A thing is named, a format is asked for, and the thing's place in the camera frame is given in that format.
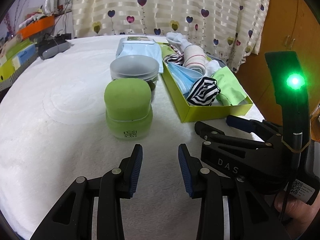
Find green microfibre cloth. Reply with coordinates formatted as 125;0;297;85
212;66;247;106

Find black white striped cloth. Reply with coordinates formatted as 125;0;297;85
186;77;221;106
163;51;184;66

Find blue face mask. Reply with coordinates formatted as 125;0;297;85
168;62;203;96

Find white bandage roll red stripes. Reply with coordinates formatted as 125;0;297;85
183;44;206;75

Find light blue white sock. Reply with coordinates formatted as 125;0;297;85
165;32;192;52

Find white fluffy sock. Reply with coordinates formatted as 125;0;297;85
205;60;221;77

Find person's right hand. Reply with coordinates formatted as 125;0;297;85
285;194;319;239

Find green rimmed white box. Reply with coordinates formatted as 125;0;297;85
157;42;254;124

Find green lidded jar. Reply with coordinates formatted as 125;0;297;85
104;78;153;140

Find clear jar dark contents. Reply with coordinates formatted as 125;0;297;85
110;55;159;100

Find wet wipes pack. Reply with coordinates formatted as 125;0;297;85
116;36;163;74

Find brown wooden wardrobe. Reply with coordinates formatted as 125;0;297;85
236;0;319;141

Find heart patterned cream curtain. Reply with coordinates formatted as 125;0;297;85
72;0;270;72

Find grey black headset device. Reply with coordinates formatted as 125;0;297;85
37;36;71;60

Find green cardboard box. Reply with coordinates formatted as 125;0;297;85
4;38;33;61

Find orange tray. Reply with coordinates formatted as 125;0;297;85
17;16;55;40

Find purple decorative branches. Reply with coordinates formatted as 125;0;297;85
1;0;27;38

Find black tracking camera box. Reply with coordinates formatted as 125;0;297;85
265;51;310;153

